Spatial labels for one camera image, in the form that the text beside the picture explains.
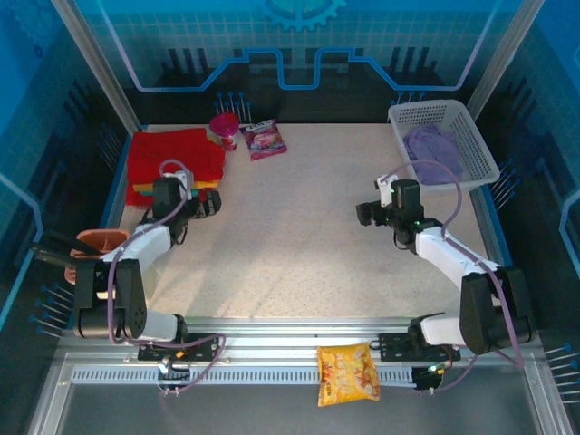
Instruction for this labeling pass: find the red t-shirt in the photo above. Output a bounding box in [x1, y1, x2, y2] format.
[126, 128, 227, 185]

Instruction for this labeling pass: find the white plastic basket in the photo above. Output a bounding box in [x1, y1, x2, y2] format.
[388, 99, 501, 194]

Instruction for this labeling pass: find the yellow folded t-shirt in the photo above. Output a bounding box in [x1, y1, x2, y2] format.
[131, 178, 221, 191]

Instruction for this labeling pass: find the teal folded t-shirt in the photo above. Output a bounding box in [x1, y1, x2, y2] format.
[140, 188, 200, 198]

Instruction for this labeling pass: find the purple t-shirt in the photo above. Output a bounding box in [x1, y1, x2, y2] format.
[402, 125, 464, 186]

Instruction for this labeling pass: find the pink plastic cup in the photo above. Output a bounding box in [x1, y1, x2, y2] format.
[208, 112, 241, 153]

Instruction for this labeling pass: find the terracotta utensil holder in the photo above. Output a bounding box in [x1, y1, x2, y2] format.
[64, 228, 132, 285]

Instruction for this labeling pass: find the purple snack bag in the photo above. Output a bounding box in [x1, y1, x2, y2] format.
[238, 119, 289, 162]

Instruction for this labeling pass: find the yellow chips bag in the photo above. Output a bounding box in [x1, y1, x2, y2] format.
[315, 343, 382, 408]

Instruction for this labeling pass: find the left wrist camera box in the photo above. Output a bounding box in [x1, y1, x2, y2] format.
[161, 170, 195, 203]

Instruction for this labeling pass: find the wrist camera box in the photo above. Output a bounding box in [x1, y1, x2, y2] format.
[161, 170, 195, 203]
[373, 176, 394, 208]

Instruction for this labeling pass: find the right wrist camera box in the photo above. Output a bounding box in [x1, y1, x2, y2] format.
[373, 176, 394, 208]

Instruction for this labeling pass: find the thin black utensil handle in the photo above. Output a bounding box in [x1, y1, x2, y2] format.
[46, 229, 100, 256]

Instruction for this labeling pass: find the thick black utensil handle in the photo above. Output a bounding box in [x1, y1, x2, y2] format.
[29, 246, 92, 275]

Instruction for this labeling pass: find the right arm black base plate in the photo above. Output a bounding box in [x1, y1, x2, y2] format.
[378, 333, 461, 363]

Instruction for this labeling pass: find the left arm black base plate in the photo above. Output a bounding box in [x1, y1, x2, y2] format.
[137, 333, 227, 363]

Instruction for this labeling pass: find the aluminium table frame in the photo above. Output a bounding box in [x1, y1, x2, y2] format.
[26, 316, 576, 435]

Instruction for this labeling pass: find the aluminium frame post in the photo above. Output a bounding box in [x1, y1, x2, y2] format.
[50, 0, 149, 140]
[464, 0, 545, 131]

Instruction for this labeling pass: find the slotted grey cable duct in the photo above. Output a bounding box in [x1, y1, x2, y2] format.
[71, 367, 418, 386]

